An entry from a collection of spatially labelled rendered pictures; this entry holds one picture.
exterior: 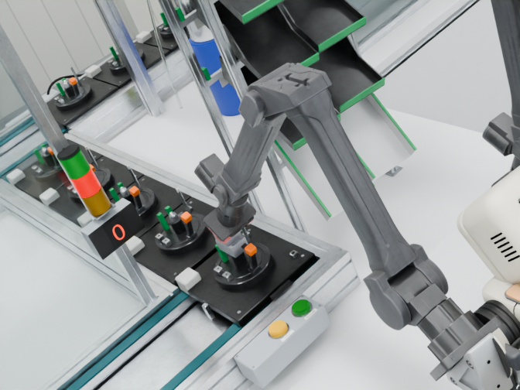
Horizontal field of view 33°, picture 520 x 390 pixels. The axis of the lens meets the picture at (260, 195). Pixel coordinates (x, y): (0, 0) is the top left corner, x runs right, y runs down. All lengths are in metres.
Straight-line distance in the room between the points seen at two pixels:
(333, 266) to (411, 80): 1.16
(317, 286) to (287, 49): 0.52
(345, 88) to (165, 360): 0.74
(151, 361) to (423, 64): 1.49
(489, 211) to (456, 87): 1.87
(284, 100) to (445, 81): 1.83
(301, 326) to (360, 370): 0.15
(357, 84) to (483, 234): 0.78
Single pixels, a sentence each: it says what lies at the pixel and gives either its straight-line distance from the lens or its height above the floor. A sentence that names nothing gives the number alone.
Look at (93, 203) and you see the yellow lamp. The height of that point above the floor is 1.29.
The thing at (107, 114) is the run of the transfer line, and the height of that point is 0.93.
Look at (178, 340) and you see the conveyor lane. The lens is 2.03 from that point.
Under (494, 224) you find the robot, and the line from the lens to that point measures 1.33.
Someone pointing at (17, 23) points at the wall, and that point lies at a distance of 5.93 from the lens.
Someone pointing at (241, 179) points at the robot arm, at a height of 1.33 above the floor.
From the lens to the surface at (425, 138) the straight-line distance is 2.43.
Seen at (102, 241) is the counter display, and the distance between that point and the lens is 1.91.
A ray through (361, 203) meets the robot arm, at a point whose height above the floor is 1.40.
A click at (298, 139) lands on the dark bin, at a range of 1.96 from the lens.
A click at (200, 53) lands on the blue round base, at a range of 2.78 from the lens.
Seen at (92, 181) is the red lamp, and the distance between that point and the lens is 1.86.
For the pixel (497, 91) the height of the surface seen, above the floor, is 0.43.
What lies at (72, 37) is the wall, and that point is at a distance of 6.06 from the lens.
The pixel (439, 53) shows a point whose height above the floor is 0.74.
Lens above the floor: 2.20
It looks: 33 degrees down
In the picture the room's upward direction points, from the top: 24 degrees counter-clockwise
